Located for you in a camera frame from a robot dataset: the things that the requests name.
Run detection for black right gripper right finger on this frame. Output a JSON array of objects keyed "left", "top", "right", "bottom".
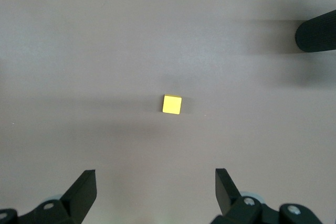
[{"left": 209, "top": 168, "right": 322, "bottom": 224}]

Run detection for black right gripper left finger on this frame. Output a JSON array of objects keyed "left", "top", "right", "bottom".
[{"left": 0, "top": 169, "right": 97, "bottom": 224}]

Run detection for yellow block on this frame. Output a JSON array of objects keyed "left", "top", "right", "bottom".
[{"left": 162, "top": 93, "right": 183, "bottom": 115}]

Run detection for black ribbed rounded object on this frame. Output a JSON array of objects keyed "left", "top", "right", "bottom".
[{"left": 295, "top": 9, "right": 336, "bottom": 53}]

